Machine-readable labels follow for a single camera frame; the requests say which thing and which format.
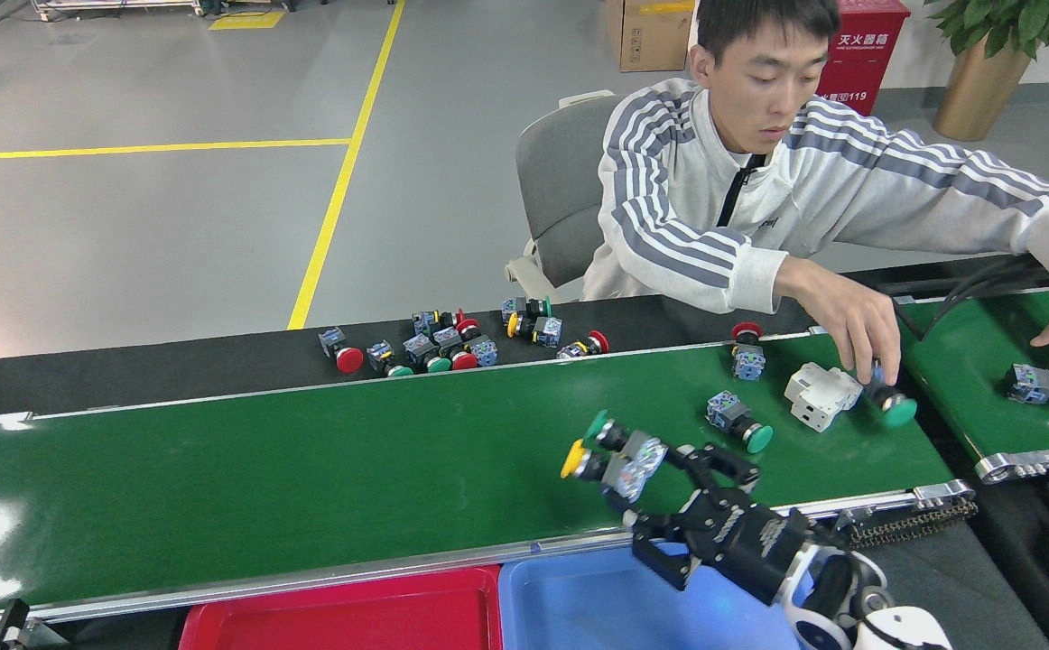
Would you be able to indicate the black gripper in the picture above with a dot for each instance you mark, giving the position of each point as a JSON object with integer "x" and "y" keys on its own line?
{"x": 750, "y": 546}

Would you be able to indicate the white circuit breaker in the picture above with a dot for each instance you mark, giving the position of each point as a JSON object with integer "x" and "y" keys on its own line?
{"x": 822, "y": 395}

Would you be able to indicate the large red mushroom button switch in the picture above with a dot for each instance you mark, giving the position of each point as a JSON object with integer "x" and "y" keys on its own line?
{"x": 350, "y": 359}

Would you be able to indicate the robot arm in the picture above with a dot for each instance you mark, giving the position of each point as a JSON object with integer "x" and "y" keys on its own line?
{"x": 904, "y": 632}

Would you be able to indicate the blue plastic tray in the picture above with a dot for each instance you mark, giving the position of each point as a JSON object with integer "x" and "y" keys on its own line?
{"x": 579, "y": 614}

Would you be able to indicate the green conveyor belt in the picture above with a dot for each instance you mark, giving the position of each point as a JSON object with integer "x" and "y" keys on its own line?
{"x": 985, "y": 397}
{"x": 308, "y": 469}

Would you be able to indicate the red plastic tray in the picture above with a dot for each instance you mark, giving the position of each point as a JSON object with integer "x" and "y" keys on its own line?
{"x": 344, "y": 623}

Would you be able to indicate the person's right hand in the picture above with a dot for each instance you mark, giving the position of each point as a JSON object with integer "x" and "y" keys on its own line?
{"x": 849, "y": 316}

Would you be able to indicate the person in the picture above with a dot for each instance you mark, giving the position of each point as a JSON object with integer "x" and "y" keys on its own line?
{"x": 696, "y": 208}

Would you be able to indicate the grey office chair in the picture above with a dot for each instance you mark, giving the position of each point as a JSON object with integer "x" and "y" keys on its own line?
{"x": 561, "y": 181}

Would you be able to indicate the cardboard box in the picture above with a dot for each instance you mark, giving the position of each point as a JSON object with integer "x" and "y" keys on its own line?
{"x": 651, "y": 36}

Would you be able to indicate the red fire extinguisher cabinet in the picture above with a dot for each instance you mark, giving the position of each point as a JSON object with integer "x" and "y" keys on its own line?
{"x": 867, "y": 54}

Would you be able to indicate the potted plant in gold pot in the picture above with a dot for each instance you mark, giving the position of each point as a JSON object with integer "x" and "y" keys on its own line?
{"x": 976, "y": 90}

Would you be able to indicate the metal frame cart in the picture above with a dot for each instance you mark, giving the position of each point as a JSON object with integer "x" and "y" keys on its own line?
{"x": 118, "y": 7}

